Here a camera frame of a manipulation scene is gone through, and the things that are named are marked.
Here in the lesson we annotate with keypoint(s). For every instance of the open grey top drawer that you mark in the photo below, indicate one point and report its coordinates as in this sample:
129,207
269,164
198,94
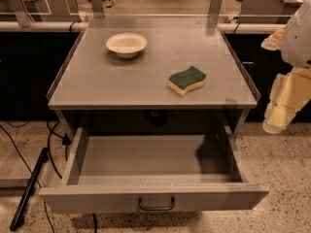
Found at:
108,174

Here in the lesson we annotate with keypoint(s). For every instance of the white horizontal rail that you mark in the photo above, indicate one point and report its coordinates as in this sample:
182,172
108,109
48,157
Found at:
230,28

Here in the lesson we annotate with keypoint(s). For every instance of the grey metal cabinet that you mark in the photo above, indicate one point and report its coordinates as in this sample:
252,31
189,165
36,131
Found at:
95,79

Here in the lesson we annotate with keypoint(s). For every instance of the clear acrylic barrier panel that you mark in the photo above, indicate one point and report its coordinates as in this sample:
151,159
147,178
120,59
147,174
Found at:
229,9

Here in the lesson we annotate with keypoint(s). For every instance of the black floor bar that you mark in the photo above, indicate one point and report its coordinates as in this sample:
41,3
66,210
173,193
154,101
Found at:
18,217

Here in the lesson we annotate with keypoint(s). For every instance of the green and yellow sponge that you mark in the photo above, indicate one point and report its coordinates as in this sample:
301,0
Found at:
187,80

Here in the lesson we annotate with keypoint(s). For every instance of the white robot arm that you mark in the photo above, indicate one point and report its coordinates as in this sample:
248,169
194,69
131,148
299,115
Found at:
296,45

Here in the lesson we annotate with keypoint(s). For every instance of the dark metal drawer handle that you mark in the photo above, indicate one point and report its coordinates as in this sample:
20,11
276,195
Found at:
156,204

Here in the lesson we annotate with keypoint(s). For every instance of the white paper bowl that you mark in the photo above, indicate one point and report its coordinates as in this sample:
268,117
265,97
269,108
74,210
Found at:
126,45

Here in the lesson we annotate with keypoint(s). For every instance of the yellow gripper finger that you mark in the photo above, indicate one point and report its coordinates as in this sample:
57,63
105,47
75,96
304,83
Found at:
289,94
273,41

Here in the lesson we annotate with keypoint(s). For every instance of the grey background desk left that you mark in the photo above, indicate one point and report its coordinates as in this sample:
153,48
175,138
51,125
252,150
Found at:
41,10

